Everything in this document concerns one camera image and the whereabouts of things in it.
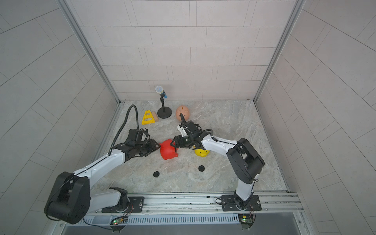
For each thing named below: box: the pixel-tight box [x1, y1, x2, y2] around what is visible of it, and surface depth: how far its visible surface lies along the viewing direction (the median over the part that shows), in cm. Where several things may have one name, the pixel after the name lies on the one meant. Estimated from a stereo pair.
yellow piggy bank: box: [194, 148, 211, 158], surface depth 84 cm
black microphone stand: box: [155, 85, 172, 119], surface depth 110 cm
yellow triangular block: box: [141, 109, 156, 126], surface depth 107 cm
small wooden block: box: [151, 111, 160, 123], surface depth 107 cm
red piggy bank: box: [159, 139, 179, 161], surface depth 84 cm
